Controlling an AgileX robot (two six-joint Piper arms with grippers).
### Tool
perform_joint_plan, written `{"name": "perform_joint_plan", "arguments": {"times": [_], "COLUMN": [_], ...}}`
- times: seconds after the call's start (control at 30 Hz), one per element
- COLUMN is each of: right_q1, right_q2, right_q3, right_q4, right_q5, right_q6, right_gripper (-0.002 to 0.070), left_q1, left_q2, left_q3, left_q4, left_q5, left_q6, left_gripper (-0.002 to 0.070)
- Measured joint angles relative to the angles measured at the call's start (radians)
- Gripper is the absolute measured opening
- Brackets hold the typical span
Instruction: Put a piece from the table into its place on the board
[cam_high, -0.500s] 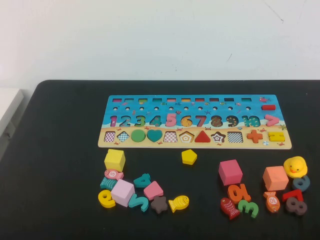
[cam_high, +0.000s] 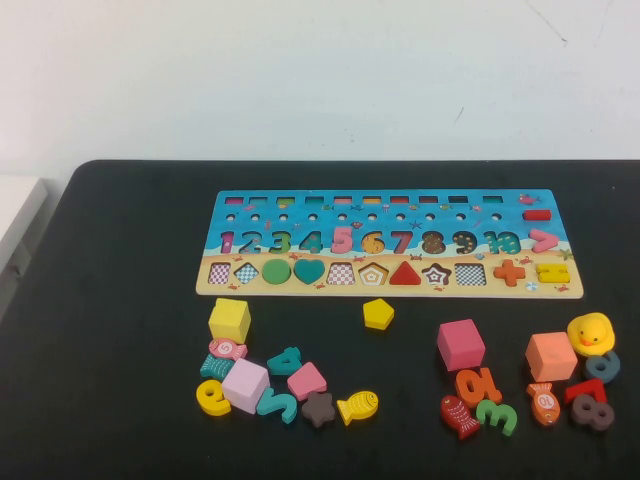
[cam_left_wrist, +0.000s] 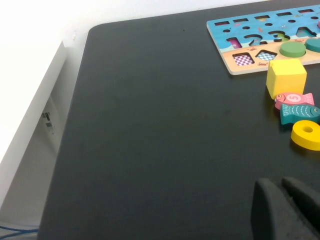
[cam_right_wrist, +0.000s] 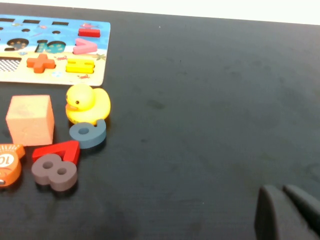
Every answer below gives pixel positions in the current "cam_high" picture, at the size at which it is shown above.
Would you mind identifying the yellow number nine piece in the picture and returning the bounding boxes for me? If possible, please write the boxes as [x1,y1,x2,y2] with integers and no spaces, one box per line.
[195,378,233,417]

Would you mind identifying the pink greater-than sign piece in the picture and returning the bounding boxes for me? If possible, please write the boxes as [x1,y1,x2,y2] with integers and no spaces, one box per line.
[529,228,560,254]

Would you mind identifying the teal number four piece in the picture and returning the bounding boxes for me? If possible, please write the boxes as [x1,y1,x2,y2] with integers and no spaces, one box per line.
[266,346,302,377]

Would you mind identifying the orange wooden fish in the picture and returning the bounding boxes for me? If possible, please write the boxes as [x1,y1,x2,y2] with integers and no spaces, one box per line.
[525,382,562,427]

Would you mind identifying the yellow equals sign piece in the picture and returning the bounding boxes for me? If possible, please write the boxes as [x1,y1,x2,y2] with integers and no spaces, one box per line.
[535,262,571,286]

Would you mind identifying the pink number five piece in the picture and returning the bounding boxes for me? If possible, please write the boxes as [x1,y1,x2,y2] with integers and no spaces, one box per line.
[331,226,355,254]

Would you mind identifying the orange number ten piece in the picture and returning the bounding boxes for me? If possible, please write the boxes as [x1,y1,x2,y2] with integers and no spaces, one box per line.
[454,367,503,409]

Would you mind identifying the yellow pentagon block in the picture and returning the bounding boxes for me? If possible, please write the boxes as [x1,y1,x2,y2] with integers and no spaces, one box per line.
[362,298,396,331]

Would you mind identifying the teal heart block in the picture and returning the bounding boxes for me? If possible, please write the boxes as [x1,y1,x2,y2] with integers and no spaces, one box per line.
[293,258,326,286]

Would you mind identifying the green circle block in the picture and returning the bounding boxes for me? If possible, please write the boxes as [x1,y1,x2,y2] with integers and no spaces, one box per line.
[261,258,292,287]

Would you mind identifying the salmon wooden cube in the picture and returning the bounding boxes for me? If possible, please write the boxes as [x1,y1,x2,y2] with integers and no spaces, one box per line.
[524,331,579,384]

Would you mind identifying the yellow wooden fish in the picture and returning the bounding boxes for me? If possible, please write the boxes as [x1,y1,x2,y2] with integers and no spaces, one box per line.
[336,390,380,427]

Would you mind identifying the yellow wooden cube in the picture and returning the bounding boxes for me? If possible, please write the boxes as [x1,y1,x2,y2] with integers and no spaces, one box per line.
[208,297,252,345]

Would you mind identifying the green number three piece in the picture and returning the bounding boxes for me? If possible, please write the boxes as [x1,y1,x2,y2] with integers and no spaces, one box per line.
[475,398,519,437]

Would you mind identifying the grey-blue number piece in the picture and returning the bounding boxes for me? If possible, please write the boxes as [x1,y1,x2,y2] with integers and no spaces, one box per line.
[584,349,622,384]

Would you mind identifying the red triangle block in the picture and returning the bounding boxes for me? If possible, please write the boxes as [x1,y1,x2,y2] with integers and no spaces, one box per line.
[388,260,421,287]

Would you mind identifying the brown number eight piece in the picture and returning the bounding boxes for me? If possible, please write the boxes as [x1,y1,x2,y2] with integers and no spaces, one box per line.
[571,393,615,432]

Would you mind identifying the yellow rubber duck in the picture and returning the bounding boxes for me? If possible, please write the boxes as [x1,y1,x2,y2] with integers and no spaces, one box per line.
[566,312,616,359]

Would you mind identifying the magenta wooden cube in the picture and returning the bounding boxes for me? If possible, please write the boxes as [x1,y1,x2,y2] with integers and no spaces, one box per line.
[436,318,487,373]

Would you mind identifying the brown star block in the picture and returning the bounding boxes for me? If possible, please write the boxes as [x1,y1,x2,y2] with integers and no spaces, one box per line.
[301,390,335,429]

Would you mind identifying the pink wooden fish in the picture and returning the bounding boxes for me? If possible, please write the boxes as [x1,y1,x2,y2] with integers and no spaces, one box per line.
[208,337,248,360]

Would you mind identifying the red number seven piece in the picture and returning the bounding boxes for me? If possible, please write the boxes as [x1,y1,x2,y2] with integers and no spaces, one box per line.
[564,378,608,407]

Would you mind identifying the teal curved number piece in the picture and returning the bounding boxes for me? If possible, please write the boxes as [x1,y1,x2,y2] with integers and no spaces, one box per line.
[256,387,299,425]

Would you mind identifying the orange plus sign piece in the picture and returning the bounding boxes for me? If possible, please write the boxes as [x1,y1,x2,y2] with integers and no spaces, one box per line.
[493,258,527,289]

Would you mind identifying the red wooden fish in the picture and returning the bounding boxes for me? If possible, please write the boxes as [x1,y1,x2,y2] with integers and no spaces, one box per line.
[440,394,481,441]

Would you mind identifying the blue wooden number puzzle board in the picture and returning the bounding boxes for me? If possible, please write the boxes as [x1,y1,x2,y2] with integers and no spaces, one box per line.
[193,188,585,301]

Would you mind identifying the teal wooden fish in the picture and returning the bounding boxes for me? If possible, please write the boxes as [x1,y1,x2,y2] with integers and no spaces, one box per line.
[199,353,236,382]

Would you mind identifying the light pink wooden cube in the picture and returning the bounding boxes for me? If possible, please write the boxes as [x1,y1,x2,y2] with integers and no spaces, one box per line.
[221,357,272,415]

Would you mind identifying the pink trapezoid block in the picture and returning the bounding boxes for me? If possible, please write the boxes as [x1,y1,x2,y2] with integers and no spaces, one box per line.
[286,361,328,402]

